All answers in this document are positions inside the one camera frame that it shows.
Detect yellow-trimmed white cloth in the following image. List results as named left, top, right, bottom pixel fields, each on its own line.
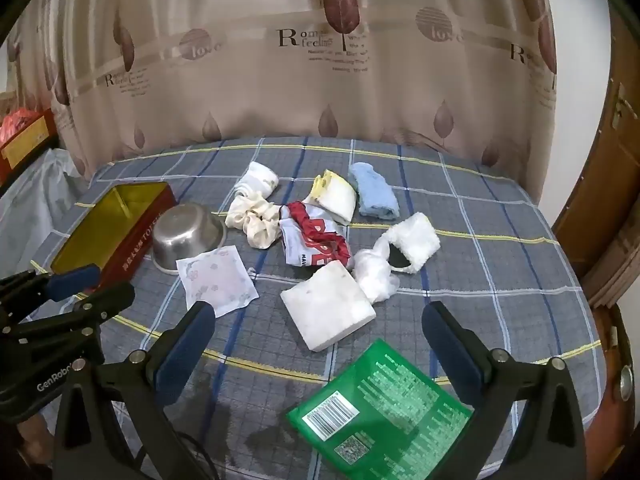
left=308, top=170, right=358, bottom=225

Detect white rolled socks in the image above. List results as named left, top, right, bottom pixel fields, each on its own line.
left=234, top=161, right=280, bottom=201

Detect green packet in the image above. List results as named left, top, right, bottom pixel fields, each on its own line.
left=285, top=338, right=474, bottom=480

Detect wooden bed frame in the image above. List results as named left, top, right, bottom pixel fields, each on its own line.
left=592, top=300, right=640, bottom=451

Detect grey plaid bed sheet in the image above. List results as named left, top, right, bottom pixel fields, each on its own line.
left=0, top=136, right=608, bottom=480

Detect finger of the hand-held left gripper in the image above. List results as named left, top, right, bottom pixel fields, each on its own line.
left=0, top=264, right=103, bottom=313
left=0, top=282, right=137, bottom=356

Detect beige leaf-print curtain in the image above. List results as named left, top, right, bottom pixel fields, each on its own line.
left=0, top=0, right=558, bottom=181

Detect cream scrunchie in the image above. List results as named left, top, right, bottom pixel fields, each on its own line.
left=225, top=194, right=288, bottom=251

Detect clear plastic bag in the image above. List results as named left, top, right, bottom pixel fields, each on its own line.
left=352, top=249, right=401, bottom=305

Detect red plastic bag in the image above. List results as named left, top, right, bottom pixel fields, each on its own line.
left=0, top=107, right=41, bottom=143

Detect red and white crumpled bag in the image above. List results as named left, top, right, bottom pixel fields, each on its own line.
left=277, top=201, right=353, bottom=268

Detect metal door hinge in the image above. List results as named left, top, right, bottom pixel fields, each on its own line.
left=611, top=84, right=632, bottom=128

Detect white fluffy headband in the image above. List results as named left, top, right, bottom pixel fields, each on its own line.
left=372, top=212, right=442, bottom=277

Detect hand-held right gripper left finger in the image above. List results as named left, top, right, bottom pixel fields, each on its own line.
left=52, top=301, right=218, bottom=480

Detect red tin box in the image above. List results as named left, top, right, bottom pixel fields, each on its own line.
left=50, top=182, right=177, bottom=286

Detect white floral packet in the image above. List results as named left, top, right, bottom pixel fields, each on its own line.
left=176, top=246, right=260, bottom=318

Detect light blue folded towel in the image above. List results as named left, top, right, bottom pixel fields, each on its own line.
left=348, top=162, right=401, bottom=221

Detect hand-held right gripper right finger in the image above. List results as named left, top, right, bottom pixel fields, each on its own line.
left=421, top=301, right=588, bottom=480

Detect steel bowl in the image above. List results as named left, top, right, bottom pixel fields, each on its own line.
left=151, top=203, right=227, bottom=275

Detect red and yellow cardboard box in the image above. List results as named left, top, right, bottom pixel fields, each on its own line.
left=0, top=110, right=58, bottom=183

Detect wooden door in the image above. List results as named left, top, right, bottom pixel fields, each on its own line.
left=550, top=5, right=640, bottom=311

